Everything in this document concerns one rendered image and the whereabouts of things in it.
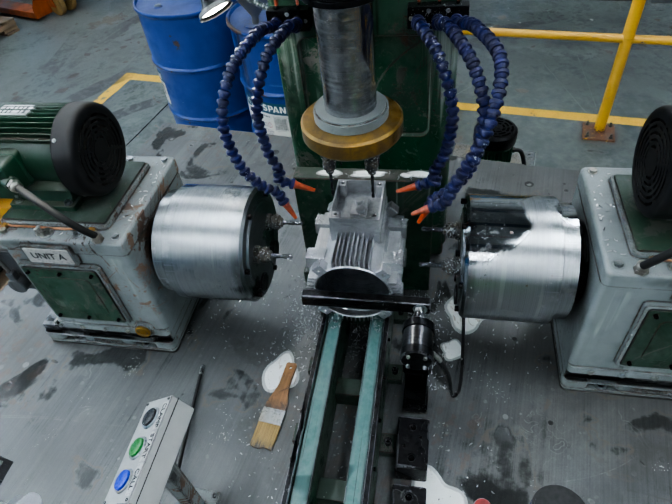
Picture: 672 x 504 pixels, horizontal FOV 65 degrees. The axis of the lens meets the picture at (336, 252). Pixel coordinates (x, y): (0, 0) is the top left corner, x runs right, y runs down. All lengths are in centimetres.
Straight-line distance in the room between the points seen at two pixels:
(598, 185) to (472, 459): 58
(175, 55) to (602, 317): 246
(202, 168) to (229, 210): 79
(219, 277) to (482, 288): 51
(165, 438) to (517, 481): 64
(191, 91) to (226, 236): 207
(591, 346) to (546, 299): 15
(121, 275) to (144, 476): 45
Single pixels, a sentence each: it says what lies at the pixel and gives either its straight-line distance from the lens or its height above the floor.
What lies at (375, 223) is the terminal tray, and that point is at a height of 114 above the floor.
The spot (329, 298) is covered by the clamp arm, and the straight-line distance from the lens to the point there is 104.
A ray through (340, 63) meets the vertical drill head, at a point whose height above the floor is 145.
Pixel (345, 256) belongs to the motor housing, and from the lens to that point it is 100.
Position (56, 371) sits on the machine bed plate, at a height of 80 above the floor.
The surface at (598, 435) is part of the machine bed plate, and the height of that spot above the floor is 80.
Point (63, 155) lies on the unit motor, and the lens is 108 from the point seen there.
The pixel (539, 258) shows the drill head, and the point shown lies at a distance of 99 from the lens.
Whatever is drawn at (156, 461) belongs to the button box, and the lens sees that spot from 89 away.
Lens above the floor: 183
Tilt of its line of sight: 46 degrees down
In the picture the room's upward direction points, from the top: 7 degrees counter-clockwise
